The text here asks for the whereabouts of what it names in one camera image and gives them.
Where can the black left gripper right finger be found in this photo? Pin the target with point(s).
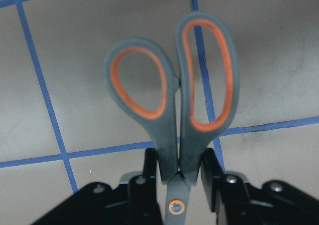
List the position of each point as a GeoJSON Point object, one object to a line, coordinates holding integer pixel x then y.
{"type": "Point", "coordinates": [227, 194]}

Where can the grey orange scissors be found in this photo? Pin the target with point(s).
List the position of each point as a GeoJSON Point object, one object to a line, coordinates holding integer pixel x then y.
{"type": "Point", "coordinates": [179, 139]}

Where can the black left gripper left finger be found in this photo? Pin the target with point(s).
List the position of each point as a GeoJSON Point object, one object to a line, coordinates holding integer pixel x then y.
{"type": "Point", "coordinates": [142, 193]}

